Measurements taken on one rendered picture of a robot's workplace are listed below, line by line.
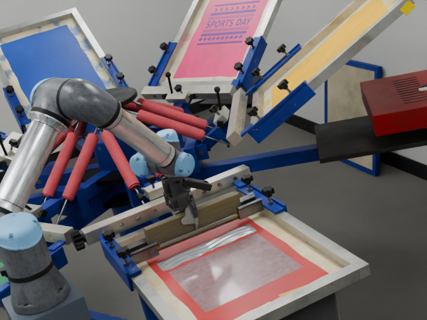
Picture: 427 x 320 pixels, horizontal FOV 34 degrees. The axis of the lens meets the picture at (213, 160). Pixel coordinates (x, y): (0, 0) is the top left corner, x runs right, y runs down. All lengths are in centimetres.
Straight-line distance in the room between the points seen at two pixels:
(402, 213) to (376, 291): 81
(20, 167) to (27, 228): 22
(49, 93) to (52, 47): 221
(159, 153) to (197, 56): 178
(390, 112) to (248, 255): 90
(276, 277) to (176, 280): 33
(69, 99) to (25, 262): 45
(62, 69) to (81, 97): 213
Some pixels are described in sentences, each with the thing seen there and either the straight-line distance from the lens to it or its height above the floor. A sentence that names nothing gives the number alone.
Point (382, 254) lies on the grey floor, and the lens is 405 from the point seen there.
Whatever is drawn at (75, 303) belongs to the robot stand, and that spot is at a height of 119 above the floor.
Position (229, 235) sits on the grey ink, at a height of 96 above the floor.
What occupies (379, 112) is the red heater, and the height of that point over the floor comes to 111.
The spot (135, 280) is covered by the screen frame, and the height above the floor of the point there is 99.
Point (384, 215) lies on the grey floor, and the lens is 442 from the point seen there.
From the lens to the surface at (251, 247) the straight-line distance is 237.
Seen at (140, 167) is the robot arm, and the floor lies 132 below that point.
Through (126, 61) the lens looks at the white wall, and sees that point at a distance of 663.
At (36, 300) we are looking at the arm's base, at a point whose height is 123.
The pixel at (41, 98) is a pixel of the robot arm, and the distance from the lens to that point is 202.
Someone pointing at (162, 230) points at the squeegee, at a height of 105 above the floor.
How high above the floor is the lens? 212
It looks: 22 degrees down
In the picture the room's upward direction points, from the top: 14 degrees counter-clockwise
